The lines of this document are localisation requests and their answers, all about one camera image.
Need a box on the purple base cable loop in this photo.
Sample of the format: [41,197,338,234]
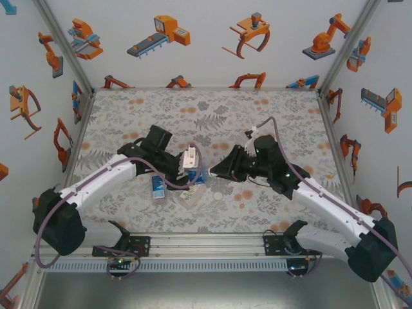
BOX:
[287,252,324,280]
[93,246,142,281]

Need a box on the floral fern print tablecloth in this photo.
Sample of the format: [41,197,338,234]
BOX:
[66,89,363,234]

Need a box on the grooved aluminium mounting rail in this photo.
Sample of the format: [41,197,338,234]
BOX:
[70,232,326,258]

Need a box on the white slotted cable tray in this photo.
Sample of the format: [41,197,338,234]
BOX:
[48,259,290,274]

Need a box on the clear bottle blue white label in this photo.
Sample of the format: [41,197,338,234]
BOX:
[150,174,167,206]

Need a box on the aluminium frame post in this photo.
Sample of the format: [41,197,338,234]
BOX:
[17,256,46,309]
[317,0,384,97]
[32,0,97,97]
[370,279,398,309]

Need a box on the thin aluminium table edge rail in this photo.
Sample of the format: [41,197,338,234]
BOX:
[93,86,321,93]

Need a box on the aluminium table side rail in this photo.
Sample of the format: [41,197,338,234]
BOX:
[317,93,358,207]
[62,91,97,191]

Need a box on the clear bottle green leaf label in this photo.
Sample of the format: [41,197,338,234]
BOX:
[178,183,207,209]

